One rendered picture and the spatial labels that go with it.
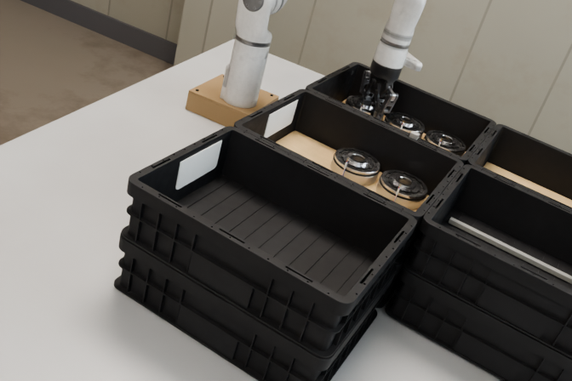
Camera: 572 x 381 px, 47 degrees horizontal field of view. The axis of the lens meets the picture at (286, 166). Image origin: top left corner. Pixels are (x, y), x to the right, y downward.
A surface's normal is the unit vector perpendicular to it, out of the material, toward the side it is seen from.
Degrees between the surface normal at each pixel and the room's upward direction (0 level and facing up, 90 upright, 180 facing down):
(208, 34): 90
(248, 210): 0
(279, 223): 0
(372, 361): 0
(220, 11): 90
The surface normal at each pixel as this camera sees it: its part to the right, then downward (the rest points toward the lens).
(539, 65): -0.40, 0.37
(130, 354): 0.24, -0.84
